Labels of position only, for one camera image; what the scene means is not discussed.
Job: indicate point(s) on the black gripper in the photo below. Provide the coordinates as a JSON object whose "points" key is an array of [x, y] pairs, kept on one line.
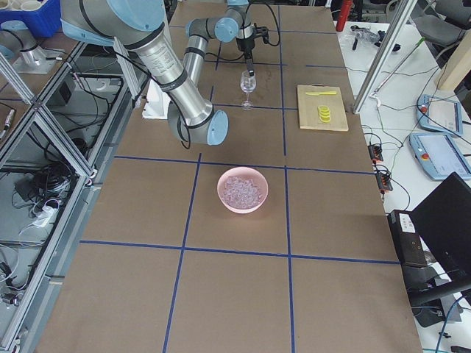
{"points": [[244, 44]]}

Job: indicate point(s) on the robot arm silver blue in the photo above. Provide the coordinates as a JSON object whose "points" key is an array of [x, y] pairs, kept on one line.
{"points": [[139, 26]]}

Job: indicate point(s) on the clear wine glass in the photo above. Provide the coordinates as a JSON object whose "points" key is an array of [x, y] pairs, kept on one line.
{"points": [[248, 85]]}

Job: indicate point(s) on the clear ice cubes pile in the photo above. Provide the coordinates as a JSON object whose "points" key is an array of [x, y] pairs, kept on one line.
{"points": [[241, 193]]}

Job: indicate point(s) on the bamboo cutting board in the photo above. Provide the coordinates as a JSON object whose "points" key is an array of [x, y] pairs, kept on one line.
{"points": [[308, 109]]}

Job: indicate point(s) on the yellow plastic knife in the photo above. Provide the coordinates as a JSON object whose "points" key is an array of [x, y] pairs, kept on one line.
{"points": [[321, 93]]}

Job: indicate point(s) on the red cylinder object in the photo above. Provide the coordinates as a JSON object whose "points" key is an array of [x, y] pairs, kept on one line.
{"points": [[343, 14]]}

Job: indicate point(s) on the clear plastic bag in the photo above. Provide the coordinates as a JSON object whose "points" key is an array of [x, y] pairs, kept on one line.
{"points": [[366, 35]]}

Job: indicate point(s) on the pink bowl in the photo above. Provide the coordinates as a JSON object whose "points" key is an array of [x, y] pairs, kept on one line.
{"points": [[245, 173]]}

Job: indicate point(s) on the orange connector block far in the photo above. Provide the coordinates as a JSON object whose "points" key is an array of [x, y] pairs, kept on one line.
{"points": [[375, 153]]}

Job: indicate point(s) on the orange connector block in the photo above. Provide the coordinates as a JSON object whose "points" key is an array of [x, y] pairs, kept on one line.
{"points": [[375, 153], [383, 179]]}

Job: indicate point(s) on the orange connector block near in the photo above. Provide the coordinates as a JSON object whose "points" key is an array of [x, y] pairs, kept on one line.
{"points": [[383, 179]]}

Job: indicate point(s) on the blue teach pendant far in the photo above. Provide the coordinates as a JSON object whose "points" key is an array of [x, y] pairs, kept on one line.
{"points": [[440, 115]]}

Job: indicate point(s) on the blue teach pendant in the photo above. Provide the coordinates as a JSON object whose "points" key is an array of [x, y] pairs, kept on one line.
{"points": [[438, 155], [440, 115]]}

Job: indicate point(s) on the grey office chair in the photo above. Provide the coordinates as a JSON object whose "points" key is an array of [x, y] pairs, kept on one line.
{"points": [[444, 23]]}

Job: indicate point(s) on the blue storage crate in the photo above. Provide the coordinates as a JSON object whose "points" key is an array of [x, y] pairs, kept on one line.
{"points": [[43, 23]]}

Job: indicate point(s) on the blue teach pendant near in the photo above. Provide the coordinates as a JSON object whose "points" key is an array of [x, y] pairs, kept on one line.
{"points": [[438, 155]]}

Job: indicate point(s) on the black monitor with stand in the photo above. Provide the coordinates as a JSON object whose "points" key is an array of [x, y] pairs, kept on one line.
{"points": [[442, 220]]}

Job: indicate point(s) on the black power box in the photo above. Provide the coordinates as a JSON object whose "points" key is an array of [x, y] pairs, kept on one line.
{"points": [[406, 240]]}

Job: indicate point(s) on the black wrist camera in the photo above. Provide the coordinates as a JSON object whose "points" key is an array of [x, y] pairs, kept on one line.
{"points": [[261, 32]]}

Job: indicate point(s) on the aluminium frame post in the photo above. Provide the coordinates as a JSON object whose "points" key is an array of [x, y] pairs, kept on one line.
{"points": [[395, 27]]}

